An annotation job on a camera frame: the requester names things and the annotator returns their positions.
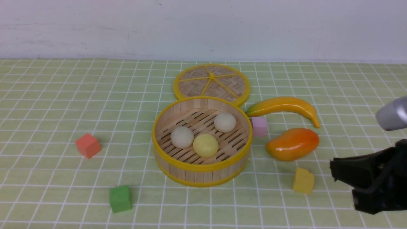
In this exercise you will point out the green foam cube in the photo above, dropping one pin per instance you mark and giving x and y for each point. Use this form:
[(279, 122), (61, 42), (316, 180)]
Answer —
[(120, 198)]

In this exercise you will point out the yellow bun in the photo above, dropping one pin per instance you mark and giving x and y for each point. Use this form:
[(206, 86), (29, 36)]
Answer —
[(205, 145)]

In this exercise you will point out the pink foam cube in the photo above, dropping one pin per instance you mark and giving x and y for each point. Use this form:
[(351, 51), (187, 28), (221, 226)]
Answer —
[(260, 126)]

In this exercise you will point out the white bun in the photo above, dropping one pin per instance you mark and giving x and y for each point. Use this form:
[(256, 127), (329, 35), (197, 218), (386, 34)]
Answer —
[(182, 137), (225, 122)]

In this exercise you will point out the red foam cube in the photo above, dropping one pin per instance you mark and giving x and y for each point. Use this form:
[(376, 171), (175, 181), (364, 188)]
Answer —
[(88, 145)]

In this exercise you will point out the orange plastic mango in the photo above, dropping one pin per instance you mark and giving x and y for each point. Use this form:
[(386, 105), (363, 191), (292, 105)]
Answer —
[(293, 144)]

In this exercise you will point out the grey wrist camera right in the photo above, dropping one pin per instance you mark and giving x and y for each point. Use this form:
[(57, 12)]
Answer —
[(393, 115)]

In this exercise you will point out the bamboo steamer tray yellow rim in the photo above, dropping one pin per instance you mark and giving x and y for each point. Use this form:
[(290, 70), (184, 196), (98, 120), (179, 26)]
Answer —
[(184, 166)]

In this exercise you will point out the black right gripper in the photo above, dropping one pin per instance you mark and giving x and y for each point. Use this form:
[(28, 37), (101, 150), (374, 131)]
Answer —
[(379, 180)]

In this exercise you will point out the woven bamboo steamer lid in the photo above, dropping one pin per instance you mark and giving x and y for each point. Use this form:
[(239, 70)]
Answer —
[(213, 80)]

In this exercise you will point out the yellow plastic banana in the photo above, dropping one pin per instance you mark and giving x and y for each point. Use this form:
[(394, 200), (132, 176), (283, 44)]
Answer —
[(284, 104)]

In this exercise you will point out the yellow foam cube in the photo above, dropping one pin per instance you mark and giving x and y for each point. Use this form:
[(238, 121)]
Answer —
[(303, 181)]

